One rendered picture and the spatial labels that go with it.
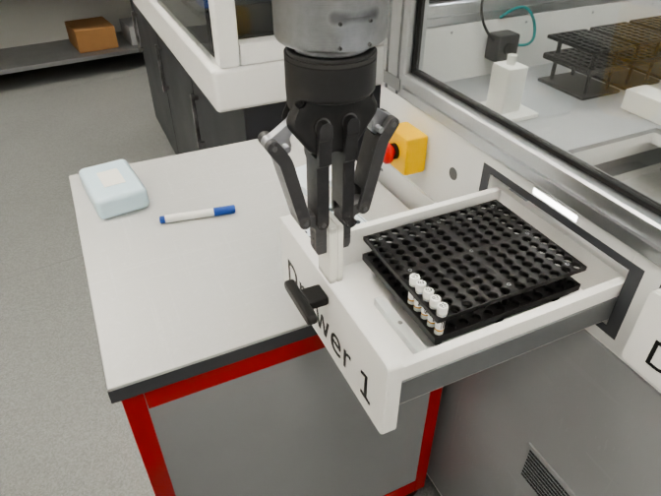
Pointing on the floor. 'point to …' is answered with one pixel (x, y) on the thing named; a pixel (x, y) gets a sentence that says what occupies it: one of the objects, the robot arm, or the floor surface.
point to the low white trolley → (232, 341)
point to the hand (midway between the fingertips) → (330, 248)
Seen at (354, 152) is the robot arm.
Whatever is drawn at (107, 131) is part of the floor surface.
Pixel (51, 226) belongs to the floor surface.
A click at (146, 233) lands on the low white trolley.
